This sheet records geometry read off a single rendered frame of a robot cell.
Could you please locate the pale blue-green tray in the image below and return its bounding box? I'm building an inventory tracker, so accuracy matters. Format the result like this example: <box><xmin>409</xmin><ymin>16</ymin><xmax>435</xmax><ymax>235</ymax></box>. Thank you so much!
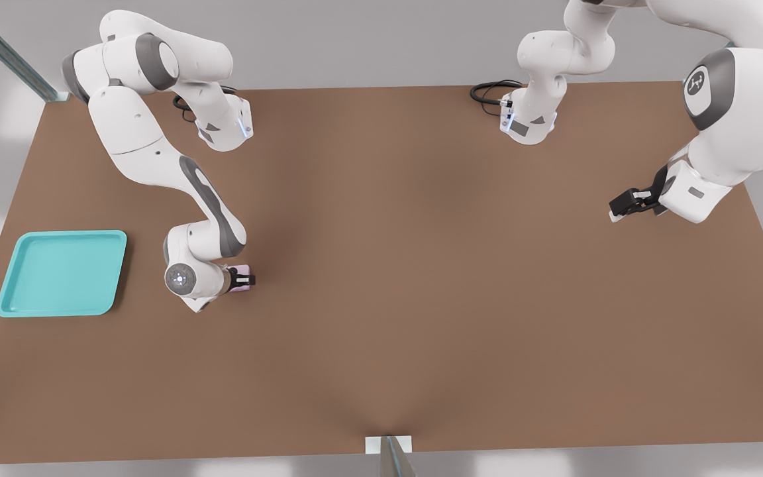
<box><xmin>0</xmin><ymin>230</ymin><xmax>128</xmax><ymax>318</ymax></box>

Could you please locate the black cable loop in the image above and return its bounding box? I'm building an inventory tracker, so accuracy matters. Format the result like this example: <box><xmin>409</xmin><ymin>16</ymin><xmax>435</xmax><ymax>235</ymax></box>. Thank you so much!
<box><xmin>470</xmin><ymin>80</ymin><xmax>525</xmax><ymax>118</ymax></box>
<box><xmin>172</xmin><ymin>85</ymin><xmax>240</xmax><ymax>125</ymax></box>

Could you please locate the silver frame post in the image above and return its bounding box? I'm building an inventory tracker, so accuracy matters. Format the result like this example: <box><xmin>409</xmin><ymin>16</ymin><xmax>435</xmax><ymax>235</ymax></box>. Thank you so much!
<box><xmin>0</xmin><ymin>0</ymin><xmax>71</xmax><ymax>104</ymax></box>
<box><xmin>364</xmin><ymin>435</ymin><xmax>417</xmax><ymax>477</ymax></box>

